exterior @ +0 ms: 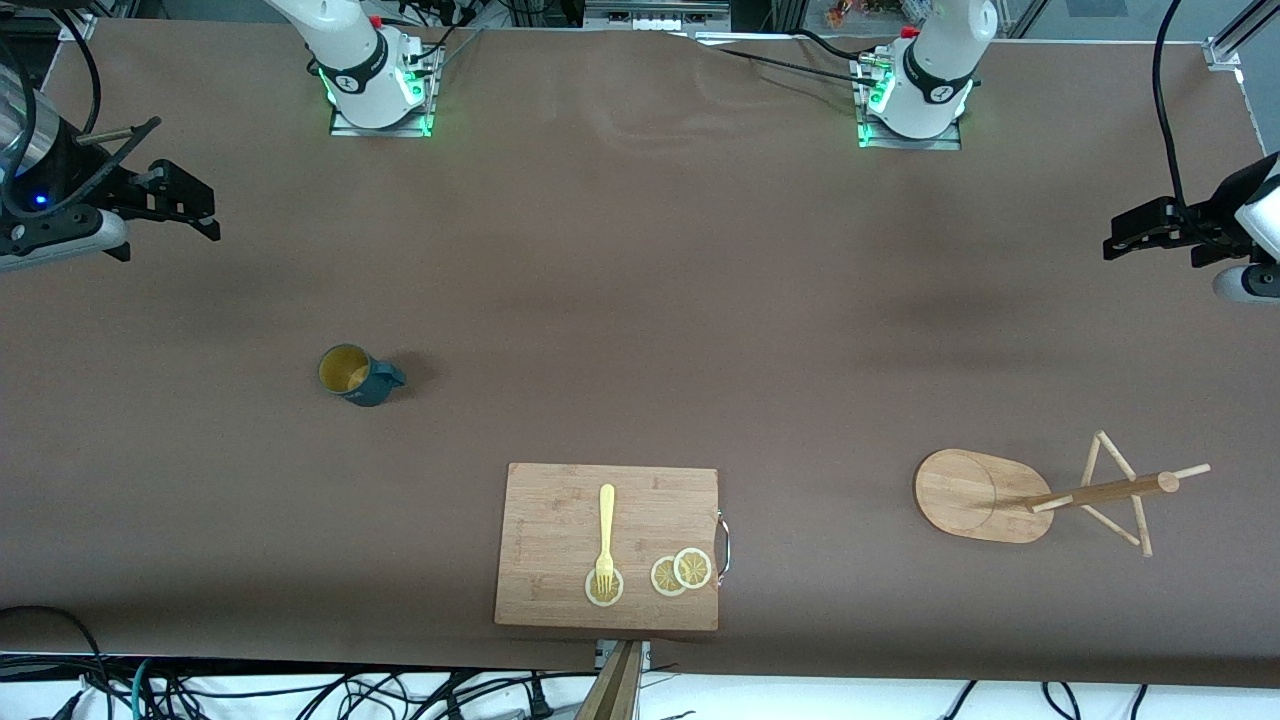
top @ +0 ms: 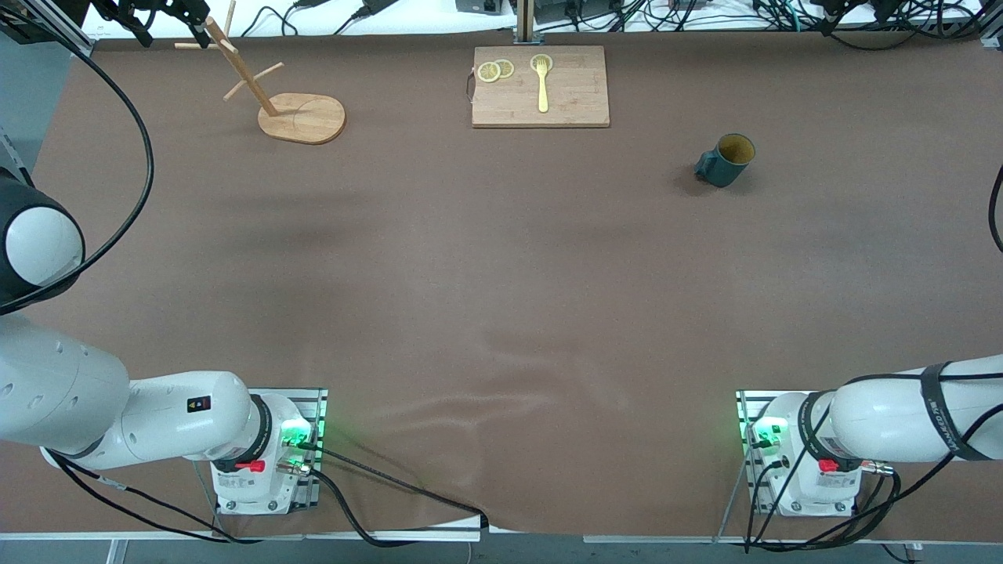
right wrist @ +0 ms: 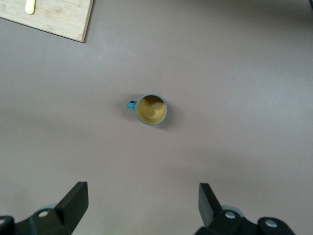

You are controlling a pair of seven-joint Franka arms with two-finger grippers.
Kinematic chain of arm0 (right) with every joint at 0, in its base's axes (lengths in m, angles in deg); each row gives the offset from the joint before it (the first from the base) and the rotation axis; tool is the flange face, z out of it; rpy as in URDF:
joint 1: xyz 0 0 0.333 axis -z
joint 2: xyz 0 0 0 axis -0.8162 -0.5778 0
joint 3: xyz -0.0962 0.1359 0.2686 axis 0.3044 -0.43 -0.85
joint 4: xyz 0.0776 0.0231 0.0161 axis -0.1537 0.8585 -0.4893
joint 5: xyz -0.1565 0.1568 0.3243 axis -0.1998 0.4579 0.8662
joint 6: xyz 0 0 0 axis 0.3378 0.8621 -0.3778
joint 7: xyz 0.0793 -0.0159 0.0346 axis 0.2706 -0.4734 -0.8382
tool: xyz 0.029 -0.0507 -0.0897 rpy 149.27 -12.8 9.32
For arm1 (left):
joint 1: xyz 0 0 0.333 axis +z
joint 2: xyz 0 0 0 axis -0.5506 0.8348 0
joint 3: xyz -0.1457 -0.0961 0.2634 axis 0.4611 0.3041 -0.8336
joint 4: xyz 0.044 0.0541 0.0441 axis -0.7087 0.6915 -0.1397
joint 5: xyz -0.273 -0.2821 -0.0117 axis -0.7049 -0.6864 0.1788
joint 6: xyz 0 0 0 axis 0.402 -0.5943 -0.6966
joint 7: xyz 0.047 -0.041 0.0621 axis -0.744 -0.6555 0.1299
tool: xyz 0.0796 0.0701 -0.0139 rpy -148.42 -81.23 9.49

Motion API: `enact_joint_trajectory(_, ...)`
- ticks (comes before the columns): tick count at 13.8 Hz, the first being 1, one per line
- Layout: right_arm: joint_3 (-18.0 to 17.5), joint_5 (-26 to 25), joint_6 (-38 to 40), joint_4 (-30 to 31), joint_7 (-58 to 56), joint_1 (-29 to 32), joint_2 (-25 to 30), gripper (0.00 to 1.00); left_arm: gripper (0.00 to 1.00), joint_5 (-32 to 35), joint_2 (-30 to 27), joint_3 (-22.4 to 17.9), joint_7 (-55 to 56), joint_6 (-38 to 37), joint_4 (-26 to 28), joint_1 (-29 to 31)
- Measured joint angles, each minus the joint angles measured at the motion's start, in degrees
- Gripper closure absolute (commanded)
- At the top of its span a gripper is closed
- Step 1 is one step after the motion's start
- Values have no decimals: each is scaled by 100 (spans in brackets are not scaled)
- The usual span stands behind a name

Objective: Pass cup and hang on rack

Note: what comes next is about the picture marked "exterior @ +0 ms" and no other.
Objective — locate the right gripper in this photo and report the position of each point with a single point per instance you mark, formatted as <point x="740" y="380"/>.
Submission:
<point x="112" y="187"/>

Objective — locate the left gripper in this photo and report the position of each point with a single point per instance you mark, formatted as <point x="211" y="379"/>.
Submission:
<point x="1203" y="219"/>

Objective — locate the teal ribbed cup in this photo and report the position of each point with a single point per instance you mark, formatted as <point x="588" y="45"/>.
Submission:
<point x="365" y="385"/>

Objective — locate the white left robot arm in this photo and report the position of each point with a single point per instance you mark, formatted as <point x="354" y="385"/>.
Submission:
<point x="935" y="80"/>

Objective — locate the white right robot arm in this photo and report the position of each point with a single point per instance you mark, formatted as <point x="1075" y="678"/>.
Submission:
<point x="350" y="60"/>

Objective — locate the wooden mug rack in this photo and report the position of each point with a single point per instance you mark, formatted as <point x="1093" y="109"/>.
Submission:
<point x="965" y="495"/>

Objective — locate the small orange yellow object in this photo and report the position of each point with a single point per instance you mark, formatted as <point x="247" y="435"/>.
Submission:
<point x="842" y="14"/>

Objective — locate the brown table cover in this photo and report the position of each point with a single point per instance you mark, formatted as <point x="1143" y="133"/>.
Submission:
<point x="700" y="300"/>

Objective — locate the bamboo cutting board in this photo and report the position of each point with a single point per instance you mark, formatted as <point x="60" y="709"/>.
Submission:
<point x="550" y="520"/>

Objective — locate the yellow plastic fork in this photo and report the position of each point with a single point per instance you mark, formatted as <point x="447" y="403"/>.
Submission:
<point x="606" y="520"/>

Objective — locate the lemon slice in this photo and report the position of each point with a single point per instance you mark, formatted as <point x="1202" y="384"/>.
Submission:
<point x="660" y="578"/>
<point x="592" y="598"/>
<point x="693" y="568"/>

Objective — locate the wooden beam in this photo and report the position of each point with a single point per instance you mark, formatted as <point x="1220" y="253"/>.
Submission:
<point x="615" y="690"/>

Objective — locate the aluminium corner bracket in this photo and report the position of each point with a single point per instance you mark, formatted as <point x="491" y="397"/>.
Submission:
<point x="78" y="27"/>
<point x="1222" y="55"/>

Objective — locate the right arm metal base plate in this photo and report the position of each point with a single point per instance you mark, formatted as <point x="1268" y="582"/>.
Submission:
<point x="385" y="131"/>

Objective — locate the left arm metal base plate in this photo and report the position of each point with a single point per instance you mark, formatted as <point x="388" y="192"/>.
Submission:
<point x="910" y="144"/>

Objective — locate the grey metal frame rail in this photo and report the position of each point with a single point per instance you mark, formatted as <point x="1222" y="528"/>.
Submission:
<point x="650" y="18"/>

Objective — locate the metal clamp bracket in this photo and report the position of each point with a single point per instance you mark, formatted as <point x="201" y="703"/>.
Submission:
<point x="603" y="652"/>

